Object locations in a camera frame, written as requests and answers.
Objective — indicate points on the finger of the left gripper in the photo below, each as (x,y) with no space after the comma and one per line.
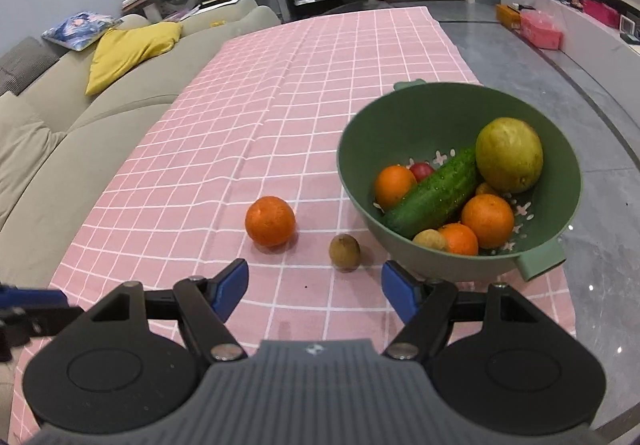
(12,297)

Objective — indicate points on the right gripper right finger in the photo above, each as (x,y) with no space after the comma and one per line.
(423,307)

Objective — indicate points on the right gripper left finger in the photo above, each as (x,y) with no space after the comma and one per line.
(204,305)

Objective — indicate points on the brown kiwi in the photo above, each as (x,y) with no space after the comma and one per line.
(344,252)
(431,239)

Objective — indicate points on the orange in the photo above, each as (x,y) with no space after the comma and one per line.
(270,222)
(393,184)
(485,188)

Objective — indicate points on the green cucumber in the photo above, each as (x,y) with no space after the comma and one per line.
(436,198)

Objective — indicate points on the large orange mandarin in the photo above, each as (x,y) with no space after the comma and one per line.
(490,218)

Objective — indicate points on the small red tomato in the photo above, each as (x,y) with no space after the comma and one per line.
(421,170)

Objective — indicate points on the large yellow-green pomelo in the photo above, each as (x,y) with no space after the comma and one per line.
(509,155)

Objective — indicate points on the pink checked tablecloth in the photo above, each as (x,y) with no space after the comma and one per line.
(262,119)

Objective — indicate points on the beige sofa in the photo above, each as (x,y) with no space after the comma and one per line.
(60,148)

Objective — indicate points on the green colander bowl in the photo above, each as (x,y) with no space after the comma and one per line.
(435,122)

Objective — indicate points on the yellow cushion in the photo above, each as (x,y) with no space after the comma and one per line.
(119,51)

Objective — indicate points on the blue floral cushion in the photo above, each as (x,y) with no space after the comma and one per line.
(81,30)

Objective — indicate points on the pink plastic box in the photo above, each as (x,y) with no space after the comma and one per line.
(540,30)

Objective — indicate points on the orange box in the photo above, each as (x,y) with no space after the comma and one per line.
(508,17)

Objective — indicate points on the white TV console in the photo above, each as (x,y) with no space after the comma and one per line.
(599,50)

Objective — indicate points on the magenta box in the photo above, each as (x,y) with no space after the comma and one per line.
(602,12)

